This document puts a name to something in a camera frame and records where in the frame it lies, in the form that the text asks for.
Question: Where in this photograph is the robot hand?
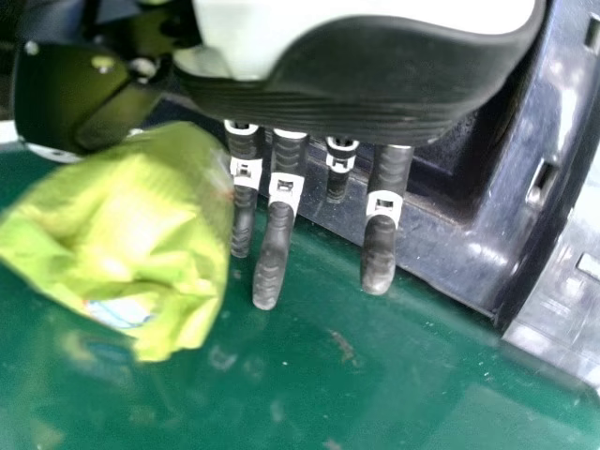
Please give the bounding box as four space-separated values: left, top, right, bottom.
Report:
11 0 550 311

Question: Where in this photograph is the yellow-green biscuit packet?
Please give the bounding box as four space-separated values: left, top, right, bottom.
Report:
0 120 235 363

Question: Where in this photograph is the black oven with glass door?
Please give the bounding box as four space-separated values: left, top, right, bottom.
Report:
255 0 600 391

